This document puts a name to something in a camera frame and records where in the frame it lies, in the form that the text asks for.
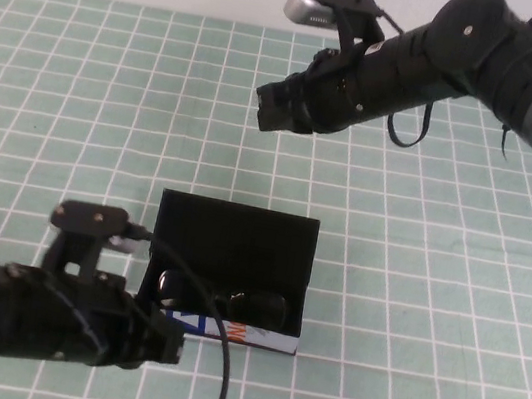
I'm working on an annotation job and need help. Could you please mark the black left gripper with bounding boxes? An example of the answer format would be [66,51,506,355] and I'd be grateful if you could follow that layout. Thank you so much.
[85,274,195,380]

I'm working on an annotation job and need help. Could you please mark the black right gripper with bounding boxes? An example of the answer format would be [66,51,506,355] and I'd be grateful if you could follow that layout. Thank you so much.
[250,31,402,152]

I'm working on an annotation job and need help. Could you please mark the black framed glasses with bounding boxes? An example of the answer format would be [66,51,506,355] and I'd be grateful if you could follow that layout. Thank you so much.
[152,267,291,331]

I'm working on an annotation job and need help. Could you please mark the black printed glasses case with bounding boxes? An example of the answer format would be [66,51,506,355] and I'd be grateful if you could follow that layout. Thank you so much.
[131,186,323,358]

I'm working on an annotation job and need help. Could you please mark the green checkered tablecloth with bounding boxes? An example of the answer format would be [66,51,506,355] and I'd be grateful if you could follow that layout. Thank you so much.
[0,0,532,399]

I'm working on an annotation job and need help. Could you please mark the black left camera cable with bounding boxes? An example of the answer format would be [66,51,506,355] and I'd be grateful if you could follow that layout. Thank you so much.
[98,221,251,399]

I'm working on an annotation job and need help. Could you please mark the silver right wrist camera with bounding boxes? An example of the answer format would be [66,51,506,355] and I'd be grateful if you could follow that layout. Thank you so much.
[280,0,340,32]

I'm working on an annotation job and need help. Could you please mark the black right camera bracket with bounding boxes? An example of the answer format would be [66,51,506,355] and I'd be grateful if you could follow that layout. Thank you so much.
[295,0,392,80]

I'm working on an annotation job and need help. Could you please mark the black camera bracket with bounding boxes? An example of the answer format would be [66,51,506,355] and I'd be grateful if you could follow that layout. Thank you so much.
[39,196,140,290]
[295,0,392,80]

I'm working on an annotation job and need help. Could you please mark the black left camera bracket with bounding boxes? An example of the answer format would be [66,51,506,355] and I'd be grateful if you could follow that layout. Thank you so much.
[39,196,140,290]

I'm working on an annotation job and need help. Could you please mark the black right arm cable loop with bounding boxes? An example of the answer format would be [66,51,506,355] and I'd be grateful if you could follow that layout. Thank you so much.
[383,93,436,151]

